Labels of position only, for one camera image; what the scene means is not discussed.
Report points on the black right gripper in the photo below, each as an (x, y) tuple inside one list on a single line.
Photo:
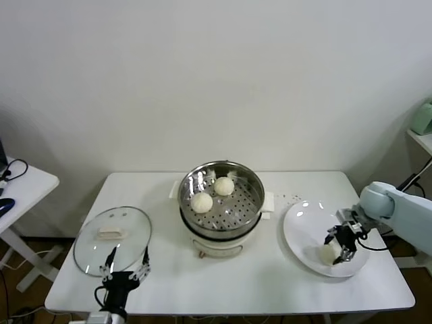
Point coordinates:
[(346, 238)]

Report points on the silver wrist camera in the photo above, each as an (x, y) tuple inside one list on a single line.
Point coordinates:
[(347, 215), (100, 319)]

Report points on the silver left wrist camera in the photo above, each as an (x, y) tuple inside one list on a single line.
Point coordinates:
[(100, 319)]

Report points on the glass pot lid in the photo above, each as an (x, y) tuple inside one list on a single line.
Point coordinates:
[(114, 233)]

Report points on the dark laptop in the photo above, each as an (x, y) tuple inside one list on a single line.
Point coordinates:
[(2, 152)]

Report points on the white steamed baozi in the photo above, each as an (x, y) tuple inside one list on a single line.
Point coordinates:
[(326, 254), (223, 185), (202, 202)]

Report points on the blue computer mouse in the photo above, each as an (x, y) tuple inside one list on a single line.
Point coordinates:
[(6, 203)]

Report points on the white electric cooker base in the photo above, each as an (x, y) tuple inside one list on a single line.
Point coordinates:
[(219, 244)]

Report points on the white shelf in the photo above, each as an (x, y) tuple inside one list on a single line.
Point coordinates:
[(422, 141)]

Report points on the steel perforated steamer basket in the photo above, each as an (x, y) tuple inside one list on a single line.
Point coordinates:
[(243, 199)]

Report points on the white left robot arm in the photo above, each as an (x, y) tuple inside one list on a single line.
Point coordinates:
[(119, 319)]

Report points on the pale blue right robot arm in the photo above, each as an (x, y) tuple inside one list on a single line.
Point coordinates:
[(405, 209)]

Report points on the pale green box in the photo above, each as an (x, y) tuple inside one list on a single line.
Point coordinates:
[(423, 118)]

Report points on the white round plate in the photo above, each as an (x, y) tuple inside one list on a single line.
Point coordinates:
[(303, 222)]

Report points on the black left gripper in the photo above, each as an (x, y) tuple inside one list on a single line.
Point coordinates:
[(118, 292)]

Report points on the white side table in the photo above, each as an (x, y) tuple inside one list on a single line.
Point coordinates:
[(30, 189)]

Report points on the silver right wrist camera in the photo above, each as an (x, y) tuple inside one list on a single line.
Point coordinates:
[(347, 215)]

